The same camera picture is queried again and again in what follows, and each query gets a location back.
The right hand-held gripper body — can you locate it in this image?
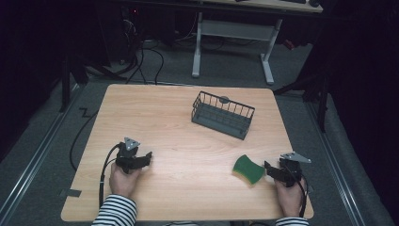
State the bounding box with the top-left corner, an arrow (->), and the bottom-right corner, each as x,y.
278,152 -> 312,188

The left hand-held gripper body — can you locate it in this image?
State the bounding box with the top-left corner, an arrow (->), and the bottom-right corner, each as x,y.
115,137 -> 146,174

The green sponge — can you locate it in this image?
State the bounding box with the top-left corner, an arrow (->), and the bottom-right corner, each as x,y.
231,153 -> 266,186

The person's left hand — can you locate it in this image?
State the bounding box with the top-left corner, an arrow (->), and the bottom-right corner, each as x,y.
108,162 -> 143,200

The grey tape strip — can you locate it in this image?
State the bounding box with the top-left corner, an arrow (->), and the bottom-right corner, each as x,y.
58,187 -> 83,199

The black metal stand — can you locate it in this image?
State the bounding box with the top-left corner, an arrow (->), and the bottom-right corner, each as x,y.
57,55 -> 90,114
273,73 -> 331,134

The black computer tower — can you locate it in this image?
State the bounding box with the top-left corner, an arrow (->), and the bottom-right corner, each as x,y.
96,5 -> 144,68

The white-framed desk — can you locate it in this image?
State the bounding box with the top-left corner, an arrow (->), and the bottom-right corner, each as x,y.
191,0 -> 324,87

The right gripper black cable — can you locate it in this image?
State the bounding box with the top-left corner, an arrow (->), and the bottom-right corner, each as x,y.
290,170 -> 311,218

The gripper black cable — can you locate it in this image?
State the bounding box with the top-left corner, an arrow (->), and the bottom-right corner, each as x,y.
290,170 -> 311,218
98,143 -> 122,209

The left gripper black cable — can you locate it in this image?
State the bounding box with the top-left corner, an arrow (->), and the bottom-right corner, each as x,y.
98,143 -> 122,209

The metal floor rail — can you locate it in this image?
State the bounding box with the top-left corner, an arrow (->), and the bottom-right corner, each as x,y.
0,84 -> 83,220
305,102 -> 366,226

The black floor cable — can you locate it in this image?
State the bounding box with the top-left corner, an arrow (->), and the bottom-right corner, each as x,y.
69,107 -> 100,172

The dark wire basket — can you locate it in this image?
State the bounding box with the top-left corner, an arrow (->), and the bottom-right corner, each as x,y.
190,90 -> 256,141

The bundle of black floor cables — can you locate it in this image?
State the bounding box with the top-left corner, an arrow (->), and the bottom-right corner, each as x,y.
124,18 -> 166,86

